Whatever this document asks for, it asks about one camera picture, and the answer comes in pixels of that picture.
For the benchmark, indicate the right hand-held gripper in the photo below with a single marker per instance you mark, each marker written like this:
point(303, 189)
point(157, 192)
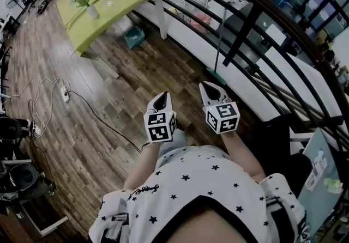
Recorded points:
point(226, 124)

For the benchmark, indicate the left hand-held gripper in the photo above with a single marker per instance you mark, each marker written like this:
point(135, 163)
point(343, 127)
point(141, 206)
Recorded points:
point(158, 133)

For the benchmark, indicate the person's right forearm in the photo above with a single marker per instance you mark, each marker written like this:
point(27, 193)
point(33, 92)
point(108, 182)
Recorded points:
point(242, 154)

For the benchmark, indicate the person's left forearm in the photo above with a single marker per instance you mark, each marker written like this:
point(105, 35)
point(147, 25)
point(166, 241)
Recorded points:
point(141, 168)

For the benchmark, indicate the light blue jeans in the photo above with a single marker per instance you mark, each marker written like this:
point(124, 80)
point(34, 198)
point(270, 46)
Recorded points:
point(174, 144)

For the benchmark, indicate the black wrist band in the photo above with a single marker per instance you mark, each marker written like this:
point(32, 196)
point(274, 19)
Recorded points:
point(144, 146)

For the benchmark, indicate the teal bin under table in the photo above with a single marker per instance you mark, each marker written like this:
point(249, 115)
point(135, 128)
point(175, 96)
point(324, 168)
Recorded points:
point(135, 37)

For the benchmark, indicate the pink chair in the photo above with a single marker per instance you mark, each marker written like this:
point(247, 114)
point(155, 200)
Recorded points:
point(201, 19)

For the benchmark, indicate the white star-print shirt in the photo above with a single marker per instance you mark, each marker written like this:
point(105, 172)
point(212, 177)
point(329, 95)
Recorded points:
point(204, 182)

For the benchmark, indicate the white desk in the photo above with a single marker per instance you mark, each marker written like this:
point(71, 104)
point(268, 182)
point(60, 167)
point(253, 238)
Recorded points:
point(276, 34)

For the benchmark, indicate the green tablecloth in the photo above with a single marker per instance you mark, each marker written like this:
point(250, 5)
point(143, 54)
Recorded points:
point(109, 24)

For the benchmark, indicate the clear glass mug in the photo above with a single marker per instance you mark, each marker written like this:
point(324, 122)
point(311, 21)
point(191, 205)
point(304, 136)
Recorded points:
point(109, 3)

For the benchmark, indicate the white ribbed vase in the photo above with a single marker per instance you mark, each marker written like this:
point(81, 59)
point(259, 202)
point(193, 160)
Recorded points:
point(92, 11)

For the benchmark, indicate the black office chair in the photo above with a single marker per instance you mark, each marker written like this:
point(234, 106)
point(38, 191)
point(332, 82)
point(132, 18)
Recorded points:
point(11, 127)

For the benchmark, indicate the grey office chair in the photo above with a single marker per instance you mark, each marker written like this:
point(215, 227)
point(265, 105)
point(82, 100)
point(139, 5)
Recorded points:
point(24, 176)

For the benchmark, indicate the teal notice board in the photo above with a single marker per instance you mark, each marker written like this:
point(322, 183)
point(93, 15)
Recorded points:
point(321, 209)

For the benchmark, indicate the standing fan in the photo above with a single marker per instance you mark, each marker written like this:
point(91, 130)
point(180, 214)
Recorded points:
point(12, 0)

